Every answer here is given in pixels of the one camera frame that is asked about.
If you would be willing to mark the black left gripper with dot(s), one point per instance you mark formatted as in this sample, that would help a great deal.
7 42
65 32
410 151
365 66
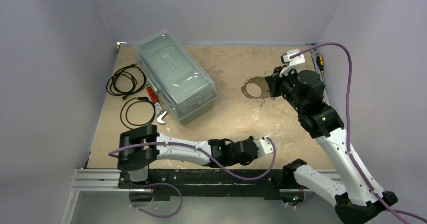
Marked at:
244 162

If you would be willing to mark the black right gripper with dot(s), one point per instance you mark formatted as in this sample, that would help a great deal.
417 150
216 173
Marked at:
274 85

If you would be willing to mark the metal key organizer plate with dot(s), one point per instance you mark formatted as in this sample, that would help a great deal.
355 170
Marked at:
255 88

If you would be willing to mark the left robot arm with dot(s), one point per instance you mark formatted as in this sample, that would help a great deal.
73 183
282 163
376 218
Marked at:
141 146

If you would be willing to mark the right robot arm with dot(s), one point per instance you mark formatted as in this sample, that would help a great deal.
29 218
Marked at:
358 198

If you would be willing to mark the yellow black screwdriver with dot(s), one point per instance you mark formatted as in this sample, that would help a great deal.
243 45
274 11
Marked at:
320 63

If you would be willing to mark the clear plastic storage box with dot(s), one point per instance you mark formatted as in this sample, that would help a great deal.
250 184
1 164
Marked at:
174 74

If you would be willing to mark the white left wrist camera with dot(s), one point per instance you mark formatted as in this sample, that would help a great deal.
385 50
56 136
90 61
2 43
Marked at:
265 146

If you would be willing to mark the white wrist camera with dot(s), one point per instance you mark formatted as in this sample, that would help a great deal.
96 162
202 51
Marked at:
292 60
265 146

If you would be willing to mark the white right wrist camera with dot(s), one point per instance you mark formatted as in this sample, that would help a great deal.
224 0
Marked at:
292 60

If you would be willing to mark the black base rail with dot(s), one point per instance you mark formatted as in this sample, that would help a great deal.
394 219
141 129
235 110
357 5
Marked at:
163 184

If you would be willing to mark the red handled adjustable wrench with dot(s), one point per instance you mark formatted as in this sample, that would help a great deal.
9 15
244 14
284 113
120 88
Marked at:
160 112

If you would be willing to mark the aluminium frame rail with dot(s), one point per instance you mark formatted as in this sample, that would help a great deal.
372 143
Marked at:
97 180

